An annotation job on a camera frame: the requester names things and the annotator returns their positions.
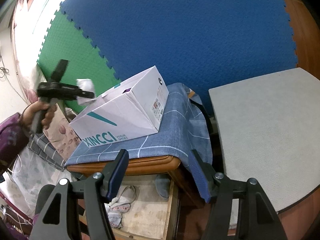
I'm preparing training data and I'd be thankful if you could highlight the floral curtain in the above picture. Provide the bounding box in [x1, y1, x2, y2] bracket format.
[10, 0, 83, 163]

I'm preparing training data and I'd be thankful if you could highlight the white dotted cloth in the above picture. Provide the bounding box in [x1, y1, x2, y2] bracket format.
[7, 147, 73, 213]

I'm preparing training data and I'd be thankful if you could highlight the brown wooden nightstand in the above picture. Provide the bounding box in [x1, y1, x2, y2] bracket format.
[66, 155, 215, 240]

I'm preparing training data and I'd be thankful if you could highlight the blue foam mat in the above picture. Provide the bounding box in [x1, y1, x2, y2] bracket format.
[59, 0, 299, 120]

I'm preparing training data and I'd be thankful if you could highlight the green foam mat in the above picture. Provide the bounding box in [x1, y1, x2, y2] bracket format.
[36, 11, 123, 115]

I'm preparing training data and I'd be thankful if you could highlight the pink patterned underwear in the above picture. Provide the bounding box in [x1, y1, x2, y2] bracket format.
[110, 197, 132, 214]

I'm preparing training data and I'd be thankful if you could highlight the black strap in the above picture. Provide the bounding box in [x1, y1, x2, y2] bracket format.
[189, 96, 214, 134]

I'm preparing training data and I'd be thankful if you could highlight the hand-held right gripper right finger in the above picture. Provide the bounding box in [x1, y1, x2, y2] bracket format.
[190, 149, 287, 240]

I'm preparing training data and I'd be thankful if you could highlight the person's left hand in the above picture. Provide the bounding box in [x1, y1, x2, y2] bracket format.
[20, 99, 57, 130]

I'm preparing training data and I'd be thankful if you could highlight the white shoe box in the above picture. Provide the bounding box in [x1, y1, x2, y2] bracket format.
[69, 65, 170, 148]

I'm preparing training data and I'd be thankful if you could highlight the cream underwear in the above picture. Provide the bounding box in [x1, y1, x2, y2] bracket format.
[115, 185, 137, 204]

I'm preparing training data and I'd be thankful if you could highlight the white patterned underwear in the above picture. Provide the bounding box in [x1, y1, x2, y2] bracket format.
[107, 211, 123, 228]

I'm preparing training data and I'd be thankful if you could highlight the brown wooden panel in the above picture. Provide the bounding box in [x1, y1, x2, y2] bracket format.
[274, 0, 320, 78]

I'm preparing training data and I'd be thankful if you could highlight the person's left forearm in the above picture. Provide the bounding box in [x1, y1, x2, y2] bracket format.
[0, 112, 30, 175]

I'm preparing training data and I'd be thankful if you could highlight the grey plaid pillow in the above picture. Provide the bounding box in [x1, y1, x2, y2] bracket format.
[27, 130, 68, 173]

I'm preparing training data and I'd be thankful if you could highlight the grey knitted sock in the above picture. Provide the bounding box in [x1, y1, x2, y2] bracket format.
[154, 174, 170, 200]

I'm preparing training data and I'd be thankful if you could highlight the blue plaid cloth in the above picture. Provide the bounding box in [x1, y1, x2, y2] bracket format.
[65, 82, 213, 203]

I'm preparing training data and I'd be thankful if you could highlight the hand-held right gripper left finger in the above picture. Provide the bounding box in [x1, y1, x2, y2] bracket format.
[30, 149, 130, 240]

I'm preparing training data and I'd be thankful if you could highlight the wooden drawer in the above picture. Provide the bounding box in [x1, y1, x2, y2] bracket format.
[75, 177, 180, 240]

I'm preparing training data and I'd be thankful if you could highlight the grey table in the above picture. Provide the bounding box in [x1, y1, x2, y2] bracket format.
[208, 67, 320, 230]

